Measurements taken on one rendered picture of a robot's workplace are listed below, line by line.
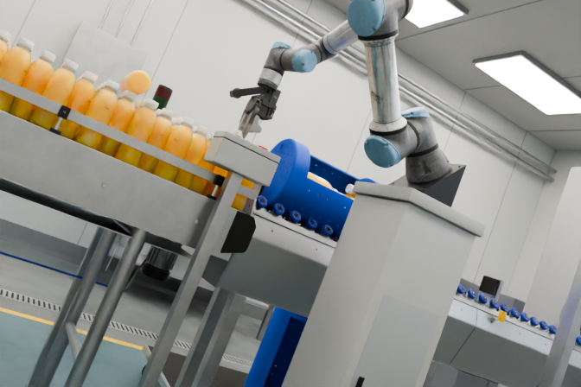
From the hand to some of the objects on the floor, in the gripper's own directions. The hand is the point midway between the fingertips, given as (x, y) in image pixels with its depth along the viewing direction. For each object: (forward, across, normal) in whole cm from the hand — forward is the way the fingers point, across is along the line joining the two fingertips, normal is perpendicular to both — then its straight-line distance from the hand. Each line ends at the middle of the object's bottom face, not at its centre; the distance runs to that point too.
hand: (240, 134), depth 188 cm
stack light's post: (+114, +49, +20) cm, 126 cm away
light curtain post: (+115, -20, -167) cm, 204 cm away
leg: (+114, +6, -25) cm, 117 cm away
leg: (+114, +20, -25) cm, 119 cm away
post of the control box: (+114, -16, +3) cm, 116 cm away
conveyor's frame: (+114, +13, +68) cm, 134 cm away
